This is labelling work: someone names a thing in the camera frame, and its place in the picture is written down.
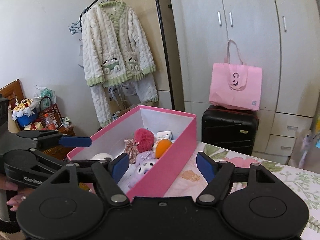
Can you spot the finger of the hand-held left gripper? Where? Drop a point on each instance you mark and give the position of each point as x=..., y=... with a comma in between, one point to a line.
x=50, y=161
x=75, y=141

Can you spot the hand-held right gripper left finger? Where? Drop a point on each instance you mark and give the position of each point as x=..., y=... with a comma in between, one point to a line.
x=120, y=167

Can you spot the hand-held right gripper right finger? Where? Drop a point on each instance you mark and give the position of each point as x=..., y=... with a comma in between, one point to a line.
x=205, y=166

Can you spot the white plush toy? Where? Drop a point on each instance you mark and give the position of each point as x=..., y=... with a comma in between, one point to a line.
x=100, y=156

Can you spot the brown floral scrunchie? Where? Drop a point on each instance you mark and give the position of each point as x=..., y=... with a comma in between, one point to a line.
x=131, y=147

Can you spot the purple plush toy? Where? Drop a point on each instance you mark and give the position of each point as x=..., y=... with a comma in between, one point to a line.
x=145, y=167

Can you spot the red fluffy plush toy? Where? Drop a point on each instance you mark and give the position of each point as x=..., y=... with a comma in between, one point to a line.
x=145, y=140

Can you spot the pink cardboard box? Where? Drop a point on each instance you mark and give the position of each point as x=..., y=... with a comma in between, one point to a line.
x=160, y=175

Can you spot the orange plush toy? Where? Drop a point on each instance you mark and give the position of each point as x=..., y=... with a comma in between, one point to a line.
x=163, y=148

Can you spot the person's left hand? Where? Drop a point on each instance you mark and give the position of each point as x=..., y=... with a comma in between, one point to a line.
x=16, y=201

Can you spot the wooden nightstand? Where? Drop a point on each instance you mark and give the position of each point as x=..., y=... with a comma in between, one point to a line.
x=53, y=152

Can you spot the plastic bottle orange cap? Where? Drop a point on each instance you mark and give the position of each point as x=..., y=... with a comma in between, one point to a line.
x=50, y=123

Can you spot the red woven basket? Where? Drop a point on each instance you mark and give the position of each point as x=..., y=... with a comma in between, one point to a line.
x=53, y=112

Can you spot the black suitcase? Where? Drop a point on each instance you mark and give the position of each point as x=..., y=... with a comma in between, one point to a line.
x=225, y=132

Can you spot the white fleece pajama pants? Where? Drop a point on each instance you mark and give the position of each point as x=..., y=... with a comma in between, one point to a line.
x=100, y=105

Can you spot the brown paper bag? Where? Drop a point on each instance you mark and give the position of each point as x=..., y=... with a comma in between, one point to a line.
x=120, y=112

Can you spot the flower bouquet blue wrap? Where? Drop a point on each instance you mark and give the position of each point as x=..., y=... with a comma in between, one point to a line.
x=23, y=110

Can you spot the white green plastic bag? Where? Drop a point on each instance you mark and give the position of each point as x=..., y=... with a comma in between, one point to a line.
x=45, y=92

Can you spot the dark fuzzy cloth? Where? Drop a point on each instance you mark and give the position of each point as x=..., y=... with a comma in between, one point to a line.
x=7, y=230

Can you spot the wooden headboard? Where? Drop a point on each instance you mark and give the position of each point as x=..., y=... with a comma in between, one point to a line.
x=12, y=90

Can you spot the pink tote bag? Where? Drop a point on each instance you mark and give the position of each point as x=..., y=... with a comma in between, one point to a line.
x=235, y=90

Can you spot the white green fleece pajama jacket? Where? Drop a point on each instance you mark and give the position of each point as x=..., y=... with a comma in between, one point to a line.
x=112, y=45

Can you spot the clear plastic gift bag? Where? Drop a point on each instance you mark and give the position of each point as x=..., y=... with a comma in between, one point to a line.
x=306, y=142

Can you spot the black clothes rack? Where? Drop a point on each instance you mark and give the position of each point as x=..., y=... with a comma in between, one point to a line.
x=163, y=42

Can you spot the beige wooden board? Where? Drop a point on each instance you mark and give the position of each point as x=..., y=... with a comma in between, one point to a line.
x=145, y=0

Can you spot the grey wooden wardrobe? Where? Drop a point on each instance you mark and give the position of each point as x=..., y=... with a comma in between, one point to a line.
x=250, y=5

